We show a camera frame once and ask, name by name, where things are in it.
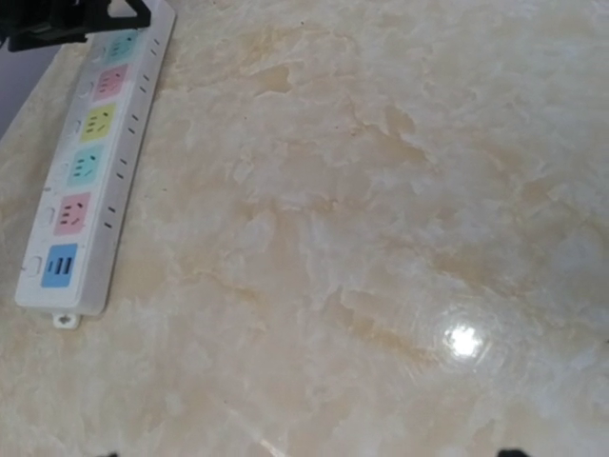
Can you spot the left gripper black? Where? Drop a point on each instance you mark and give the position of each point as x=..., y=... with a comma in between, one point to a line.
x=36, y=24

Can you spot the white multicolour power strip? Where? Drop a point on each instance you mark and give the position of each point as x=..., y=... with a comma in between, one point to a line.
x=69, y=259

